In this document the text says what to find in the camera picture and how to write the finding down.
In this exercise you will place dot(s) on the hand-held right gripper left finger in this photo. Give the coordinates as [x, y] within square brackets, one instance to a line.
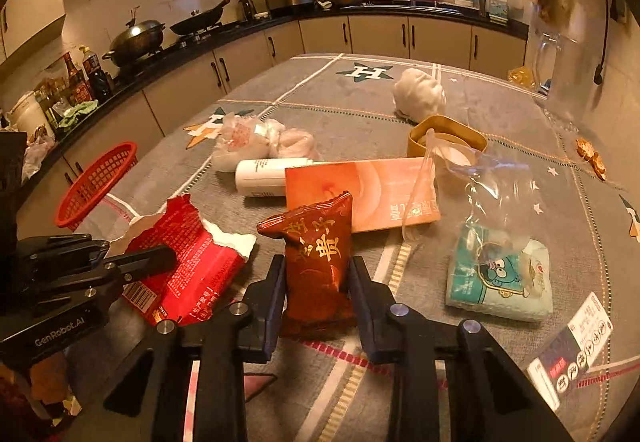
[272, 304]

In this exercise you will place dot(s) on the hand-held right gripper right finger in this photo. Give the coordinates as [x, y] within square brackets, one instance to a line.
[362, 307]

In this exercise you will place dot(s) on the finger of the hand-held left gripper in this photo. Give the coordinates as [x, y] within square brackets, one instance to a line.
[145, 259]
[65, 247]

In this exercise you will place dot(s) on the torn red snack wrapper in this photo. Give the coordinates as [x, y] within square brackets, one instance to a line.
[195, 267]

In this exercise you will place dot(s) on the dark red snack packet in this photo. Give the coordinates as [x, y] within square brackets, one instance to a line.
[320, 267]

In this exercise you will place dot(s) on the red plastic basket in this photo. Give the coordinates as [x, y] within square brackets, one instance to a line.
[95, 187]

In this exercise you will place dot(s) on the translucent plastic bag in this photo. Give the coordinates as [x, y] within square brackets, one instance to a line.
[37, 154]

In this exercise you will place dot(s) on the flat orange carton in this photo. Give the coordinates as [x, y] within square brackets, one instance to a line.
[385, 192]

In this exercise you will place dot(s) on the white plastic bottle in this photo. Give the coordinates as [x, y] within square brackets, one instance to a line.
[260, 178]

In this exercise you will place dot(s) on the green cloth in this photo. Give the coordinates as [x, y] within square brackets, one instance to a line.
[77, 114]

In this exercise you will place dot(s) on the white plastic bucket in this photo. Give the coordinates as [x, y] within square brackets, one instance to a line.
[27, 117]

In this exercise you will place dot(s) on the teal cartoon tissue pack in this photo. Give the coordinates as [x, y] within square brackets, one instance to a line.
[505, 294]

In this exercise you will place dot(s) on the red-printed white plastic bag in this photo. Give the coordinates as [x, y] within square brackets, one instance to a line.
[240, 137]

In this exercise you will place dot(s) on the small white plastic bag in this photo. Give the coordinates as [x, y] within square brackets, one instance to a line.
[297, 144]

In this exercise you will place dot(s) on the red-label sauce bottle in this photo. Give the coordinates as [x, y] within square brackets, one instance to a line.
[74, 79]

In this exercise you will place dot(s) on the dark soy sauce bottle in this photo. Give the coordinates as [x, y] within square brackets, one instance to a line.
[97, 74]

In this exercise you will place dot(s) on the clear plastic bag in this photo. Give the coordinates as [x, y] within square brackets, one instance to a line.
[500, 192]

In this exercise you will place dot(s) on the round yellow container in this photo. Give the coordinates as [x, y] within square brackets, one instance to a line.
[420, 137]

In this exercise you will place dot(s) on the dark printed flat packet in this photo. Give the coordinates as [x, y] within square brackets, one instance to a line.
[562, 362]

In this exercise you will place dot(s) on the lidded dark wok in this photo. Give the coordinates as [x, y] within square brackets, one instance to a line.
[137, 39]

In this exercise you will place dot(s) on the black frying pan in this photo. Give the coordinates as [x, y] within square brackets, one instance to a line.
[197, 21]

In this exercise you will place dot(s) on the dark kettle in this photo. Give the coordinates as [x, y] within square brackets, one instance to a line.
[247, 9]

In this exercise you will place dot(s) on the beige lower kitchen cabinets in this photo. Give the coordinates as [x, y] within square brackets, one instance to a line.
[320, 37]

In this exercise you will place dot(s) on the orange peel piece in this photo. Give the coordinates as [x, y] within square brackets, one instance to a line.
[584, 147]
[599, 168]

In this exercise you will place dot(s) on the yellow plastic bag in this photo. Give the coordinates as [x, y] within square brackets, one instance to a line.
[520, 75]

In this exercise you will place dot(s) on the clear glass pitcher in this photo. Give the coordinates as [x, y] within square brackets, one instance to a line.
[560, 72]

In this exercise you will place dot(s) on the beige wall cabinet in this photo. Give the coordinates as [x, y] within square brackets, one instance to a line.
[30, 7]

